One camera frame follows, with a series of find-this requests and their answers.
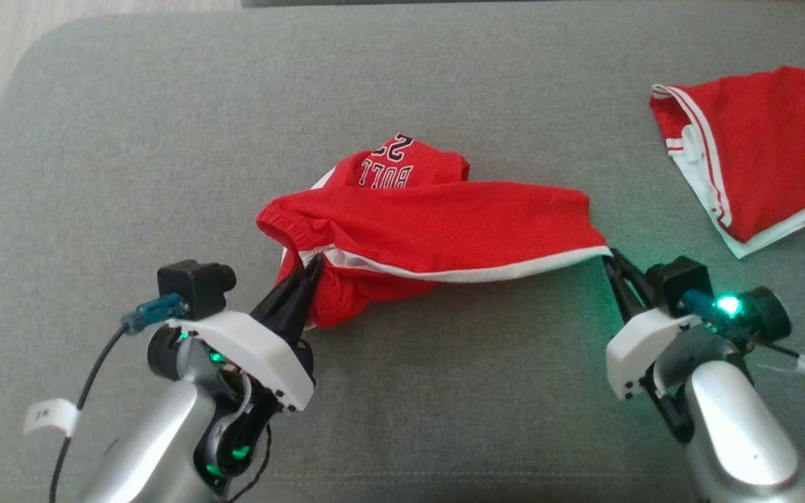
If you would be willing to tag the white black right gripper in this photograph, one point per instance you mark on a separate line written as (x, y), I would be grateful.
(643, 349)

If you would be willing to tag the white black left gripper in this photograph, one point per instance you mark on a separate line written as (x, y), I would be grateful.
(263, 349)

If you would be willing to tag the red white-striped basketball shorts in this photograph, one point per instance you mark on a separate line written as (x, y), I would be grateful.
(444, 223)

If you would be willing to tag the red Bulls basketball jersey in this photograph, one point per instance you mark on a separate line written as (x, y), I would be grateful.
(780, 140)

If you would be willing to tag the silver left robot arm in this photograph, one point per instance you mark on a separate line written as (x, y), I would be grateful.
(158, 447)

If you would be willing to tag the grey fabric sofa seat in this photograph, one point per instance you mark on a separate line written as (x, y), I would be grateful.
(165, 140)

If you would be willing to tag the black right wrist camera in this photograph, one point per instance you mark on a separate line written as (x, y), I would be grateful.
(678, 279)

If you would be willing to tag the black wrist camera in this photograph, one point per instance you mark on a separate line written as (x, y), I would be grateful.
(189, 286)
(678, 279)

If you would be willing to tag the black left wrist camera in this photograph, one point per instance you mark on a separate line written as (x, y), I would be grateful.
(189, 286)

